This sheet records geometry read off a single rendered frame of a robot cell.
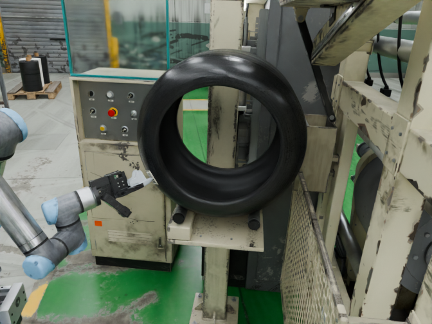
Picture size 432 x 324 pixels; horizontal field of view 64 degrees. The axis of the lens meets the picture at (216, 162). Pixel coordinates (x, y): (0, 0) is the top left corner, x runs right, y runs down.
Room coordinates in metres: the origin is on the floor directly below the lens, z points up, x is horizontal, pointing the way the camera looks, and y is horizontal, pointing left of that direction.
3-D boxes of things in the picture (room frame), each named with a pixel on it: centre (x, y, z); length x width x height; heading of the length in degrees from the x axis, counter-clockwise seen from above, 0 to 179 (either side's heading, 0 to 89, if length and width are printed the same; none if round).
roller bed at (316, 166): (1.45, -0.42, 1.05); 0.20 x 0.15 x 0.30; 175
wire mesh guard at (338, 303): (1.01, -0.33, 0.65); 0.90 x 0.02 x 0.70; 175
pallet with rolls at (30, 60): (7.10, 3.74, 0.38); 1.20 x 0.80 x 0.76; 16
